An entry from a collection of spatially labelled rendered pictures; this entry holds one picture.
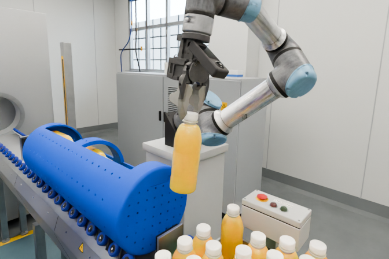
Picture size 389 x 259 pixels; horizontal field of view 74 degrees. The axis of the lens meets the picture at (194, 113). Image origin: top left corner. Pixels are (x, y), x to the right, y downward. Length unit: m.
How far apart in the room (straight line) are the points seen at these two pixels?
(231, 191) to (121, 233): 1.90
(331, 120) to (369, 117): 0.36
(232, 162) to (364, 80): 1.66
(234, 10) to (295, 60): 0.36
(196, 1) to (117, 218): 0.60
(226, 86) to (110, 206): 1.82
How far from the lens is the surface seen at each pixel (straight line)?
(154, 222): 0.89
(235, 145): 2.44
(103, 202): 0.85
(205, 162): 1.27
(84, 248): 1.13
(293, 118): 3.52
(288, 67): 0.96
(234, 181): 2.57
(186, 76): 0.62
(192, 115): 0.64
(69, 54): 2.15
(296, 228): 0.89
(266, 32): 0.95
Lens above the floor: 1.54
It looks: 10 degrees down
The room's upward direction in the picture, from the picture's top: 1 degrees clockwise
